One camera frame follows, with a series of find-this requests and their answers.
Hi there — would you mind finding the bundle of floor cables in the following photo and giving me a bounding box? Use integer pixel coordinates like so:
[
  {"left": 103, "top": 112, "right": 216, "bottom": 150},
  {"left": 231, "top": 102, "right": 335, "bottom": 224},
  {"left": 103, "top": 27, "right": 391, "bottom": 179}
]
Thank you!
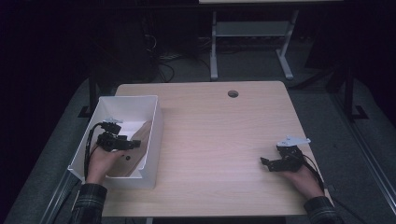
[{"left": 142, "top": 31, "right": 207, "bottom": 83}]

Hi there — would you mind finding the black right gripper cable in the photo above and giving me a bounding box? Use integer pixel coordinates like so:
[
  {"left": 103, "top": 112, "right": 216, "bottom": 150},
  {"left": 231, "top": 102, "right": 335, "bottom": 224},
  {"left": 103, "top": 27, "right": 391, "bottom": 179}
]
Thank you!
[{"left": 302, "top": 153, "right": 370, "bottom": 224}]

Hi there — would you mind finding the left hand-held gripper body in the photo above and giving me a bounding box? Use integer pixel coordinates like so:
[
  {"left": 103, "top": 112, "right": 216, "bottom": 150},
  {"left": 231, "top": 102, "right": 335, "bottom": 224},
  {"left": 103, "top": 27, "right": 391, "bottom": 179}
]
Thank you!
[{"left": 96, "top": 117, "right": 129, "bottom": 153}]

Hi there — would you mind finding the white metal table frame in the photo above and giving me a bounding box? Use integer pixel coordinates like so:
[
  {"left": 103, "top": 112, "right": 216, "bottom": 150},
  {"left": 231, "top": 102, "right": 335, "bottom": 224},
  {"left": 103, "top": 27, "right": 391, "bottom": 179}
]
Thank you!
[{"left": 209, "top": 9, "right": 301, "bottom": 82}]

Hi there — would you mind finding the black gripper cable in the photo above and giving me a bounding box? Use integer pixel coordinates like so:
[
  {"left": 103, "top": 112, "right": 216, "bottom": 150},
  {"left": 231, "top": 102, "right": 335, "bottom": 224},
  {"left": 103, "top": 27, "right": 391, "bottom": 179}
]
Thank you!
[
  {"left": 302, "top": 153, "right": 370, "bottom": 224},
  {"left": 82, "top": 122, "right": 105, "bottom": 182}
]

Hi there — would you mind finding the white rectangular box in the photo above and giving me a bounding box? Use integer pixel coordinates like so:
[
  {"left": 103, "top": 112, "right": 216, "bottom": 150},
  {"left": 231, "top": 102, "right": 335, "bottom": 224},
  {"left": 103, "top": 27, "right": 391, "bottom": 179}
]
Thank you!
[{"left": 67, "top": 94, "right": 165, "bottom": 190}]

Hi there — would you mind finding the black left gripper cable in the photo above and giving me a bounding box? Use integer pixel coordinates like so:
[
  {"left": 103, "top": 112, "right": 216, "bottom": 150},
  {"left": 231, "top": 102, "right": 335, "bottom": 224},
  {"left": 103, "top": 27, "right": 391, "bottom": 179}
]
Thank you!
[{"left": 82, "top": 122, "right": 105, "bottom": 182}]

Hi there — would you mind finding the person's right hand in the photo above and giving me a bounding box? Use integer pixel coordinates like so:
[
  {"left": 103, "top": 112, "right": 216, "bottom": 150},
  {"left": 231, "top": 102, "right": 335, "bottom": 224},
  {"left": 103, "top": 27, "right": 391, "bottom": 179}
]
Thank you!
[{"left": 279, "top": 163, "right": 325, "bottom": 201}]

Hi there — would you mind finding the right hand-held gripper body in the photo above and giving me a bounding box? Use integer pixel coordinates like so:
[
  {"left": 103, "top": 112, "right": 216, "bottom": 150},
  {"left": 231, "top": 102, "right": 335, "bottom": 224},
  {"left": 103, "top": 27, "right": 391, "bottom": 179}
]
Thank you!
[{"left": 273, "top": 135, "right": 312, "bottom": 173}]

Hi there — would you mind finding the person's left hand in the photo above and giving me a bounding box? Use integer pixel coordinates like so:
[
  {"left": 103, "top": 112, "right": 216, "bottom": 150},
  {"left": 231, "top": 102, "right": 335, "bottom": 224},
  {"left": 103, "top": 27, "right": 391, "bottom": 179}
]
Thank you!
[{"left": 85, "top": 145, "right": 126, "bottom": 186}]

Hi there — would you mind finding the black metal stand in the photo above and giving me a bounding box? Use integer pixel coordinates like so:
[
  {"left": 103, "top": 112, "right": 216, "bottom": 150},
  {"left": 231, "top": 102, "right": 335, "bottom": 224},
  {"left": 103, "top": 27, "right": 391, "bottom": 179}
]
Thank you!
[{"left": 340, "top": 62, "right": 370, "bottom": 121}]

